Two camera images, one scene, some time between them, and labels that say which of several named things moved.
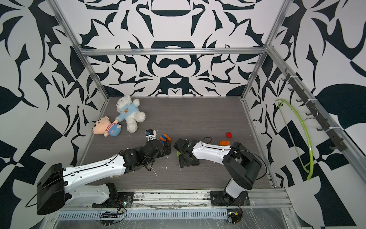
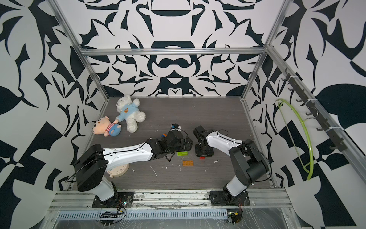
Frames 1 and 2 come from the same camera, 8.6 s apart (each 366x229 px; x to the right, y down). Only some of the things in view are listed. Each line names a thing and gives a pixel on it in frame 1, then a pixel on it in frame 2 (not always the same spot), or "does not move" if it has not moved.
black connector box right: [235, 216] does not move
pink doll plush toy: [103, 126] does not move
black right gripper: [181, 163] → [197, 153]
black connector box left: [106, 219] does not move
